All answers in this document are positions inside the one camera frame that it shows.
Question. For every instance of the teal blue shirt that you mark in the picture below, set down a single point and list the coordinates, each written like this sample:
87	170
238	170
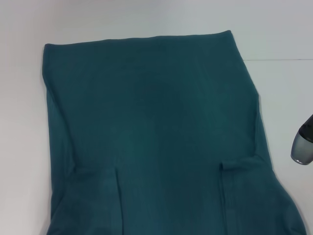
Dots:
151	137

